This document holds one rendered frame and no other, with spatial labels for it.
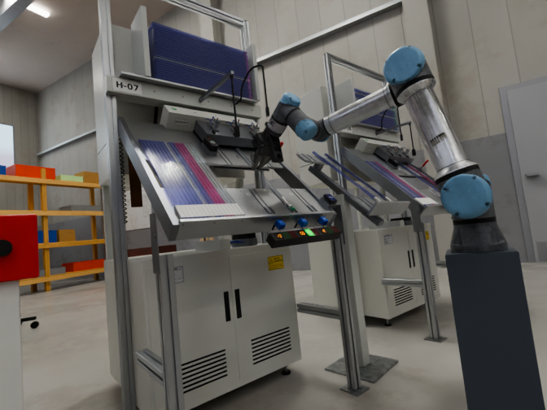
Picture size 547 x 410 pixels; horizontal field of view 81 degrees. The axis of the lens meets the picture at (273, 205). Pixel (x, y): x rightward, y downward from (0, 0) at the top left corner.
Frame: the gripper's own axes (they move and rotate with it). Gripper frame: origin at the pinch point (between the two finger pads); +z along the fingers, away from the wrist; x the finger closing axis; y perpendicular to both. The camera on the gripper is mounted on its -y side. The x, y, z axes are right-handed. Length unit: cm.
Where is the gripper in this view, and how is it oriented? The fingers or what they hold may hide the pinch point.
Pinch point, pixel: (256, 168)
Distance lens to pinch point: 142.7
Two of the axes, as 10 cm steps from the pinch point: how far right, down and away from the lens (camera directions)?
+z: -4.5, 6.7, 5.9
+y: -4.4, -7.4, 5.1
